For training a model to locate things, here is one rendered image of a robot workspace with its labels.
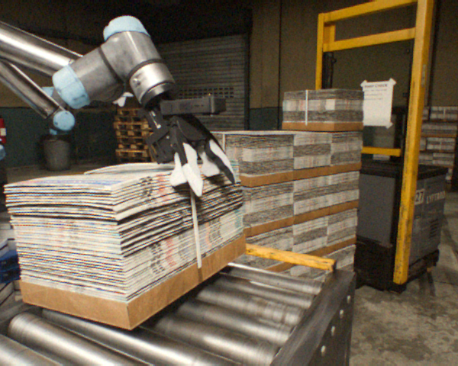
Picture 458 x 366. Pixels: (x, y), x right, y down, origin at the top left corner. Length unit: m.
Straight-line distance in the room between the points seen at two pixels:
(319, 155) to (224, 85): 7.35
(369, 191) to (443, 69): 5.51
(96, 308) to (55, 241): 0.14
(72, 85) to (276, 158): 1.19
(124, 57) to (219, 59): 8.65
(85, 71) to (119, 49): 0.07
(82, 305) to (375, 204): 2.33
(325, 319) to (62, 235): 0.47
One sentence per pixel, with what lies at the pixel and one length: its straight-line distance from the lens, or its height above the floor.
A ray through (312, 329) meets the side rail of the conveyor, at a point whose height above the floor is 0.80.
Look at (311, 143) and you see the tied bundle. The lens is 1.92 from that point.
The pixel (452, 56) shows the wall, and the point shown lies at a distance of 8.08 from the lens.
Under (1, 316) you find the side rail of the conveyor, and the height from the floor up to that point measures 0.80.
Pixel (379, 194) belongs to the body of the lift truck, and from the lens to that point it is 2.73.
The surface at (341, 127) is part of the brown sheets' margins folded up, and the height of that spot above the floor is 1.09.
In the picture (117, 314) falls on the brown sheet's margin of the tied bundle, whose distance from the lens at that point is 0.62.
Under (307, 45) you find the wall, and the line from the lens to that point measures 8.54.
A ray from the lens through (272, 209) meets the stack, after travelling 1.77.
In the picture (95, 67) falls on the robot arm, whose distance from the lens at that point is 0.72.
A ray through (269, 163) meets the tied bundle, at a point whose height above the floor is 0.93.
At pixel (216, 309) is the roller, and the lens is 0.71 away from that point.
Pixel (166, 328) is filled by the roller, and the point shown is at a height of 0.79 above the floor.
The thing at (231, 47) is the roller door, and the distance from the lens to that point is 9.22.
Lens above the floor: 1.15
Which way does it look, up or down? 11 degrees down
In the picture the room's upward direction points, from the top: straight up
